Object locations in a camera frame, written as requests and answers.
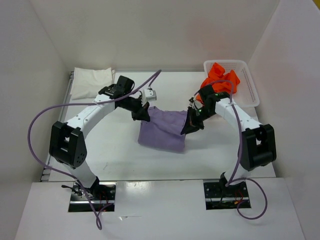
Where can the white plastic basket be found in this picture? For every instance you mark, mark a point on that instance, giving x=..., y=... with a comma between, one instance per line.
x=246, y=95

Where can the aluminium table edge rail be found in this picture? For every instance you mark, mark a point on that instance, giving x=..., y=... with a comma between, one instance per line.
x=46, y=172

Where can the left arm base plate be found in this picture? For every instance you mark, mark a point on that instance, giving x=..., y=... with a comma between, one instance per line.
x=104, y=201

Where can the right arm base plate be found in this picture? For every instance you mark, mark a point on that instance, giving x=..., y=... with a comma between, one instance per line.
x=217, y=198

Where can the white t shirt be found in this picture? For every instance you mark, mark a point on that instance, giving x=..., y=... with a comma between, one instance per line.
x=88, y=82

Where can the orange t shirt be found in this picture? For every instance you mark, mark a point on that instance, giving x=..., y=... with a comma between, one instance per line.
x=219, y=83

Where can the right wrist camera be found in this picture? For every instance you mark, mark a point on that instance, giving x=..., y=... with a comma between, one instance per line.
x=195, y=102

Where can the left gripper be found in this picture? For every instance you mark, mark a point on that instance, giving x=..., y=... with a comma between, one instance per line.
x=141, y=113

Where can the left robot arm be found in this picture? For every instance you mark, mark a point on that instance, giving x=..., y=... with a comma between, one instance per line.
x=67, y=140

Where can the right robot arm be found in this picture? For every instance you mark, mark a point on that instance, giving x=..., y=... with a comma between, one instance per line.
x=257, y=145

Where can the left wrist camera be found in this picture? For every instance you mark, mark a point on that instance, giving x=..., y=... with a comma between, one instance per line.
x=148, y=95

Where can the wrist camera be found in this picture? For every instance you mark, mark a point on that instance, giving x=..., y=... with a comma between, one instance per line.
x=148, y=95
x=195, y=102

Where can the purple t shirt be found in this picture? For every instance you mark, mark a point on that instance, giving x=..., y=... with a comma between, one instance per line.
x=163, y=131

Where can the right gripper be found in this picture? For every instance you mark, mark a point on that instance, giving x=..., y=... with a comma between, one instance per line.
x=192, y=125

